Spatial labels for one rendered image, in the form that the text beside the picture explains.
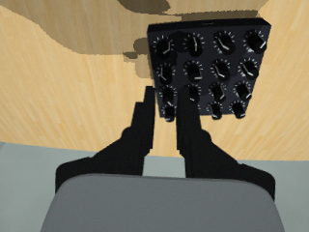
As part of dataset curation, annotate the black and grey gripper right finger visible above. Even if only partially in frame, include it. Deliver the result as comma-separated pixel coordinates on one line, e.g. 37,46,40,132
176,87,275,201

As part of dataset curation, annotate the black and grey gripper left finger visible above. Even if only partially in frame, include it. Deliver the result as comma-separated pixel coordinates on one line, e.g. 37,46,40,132
55,86,155,194

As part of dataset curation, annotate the black knob box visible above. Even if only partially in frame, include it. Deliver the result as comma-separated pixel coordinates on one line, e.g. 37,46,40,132
147,18,271,123

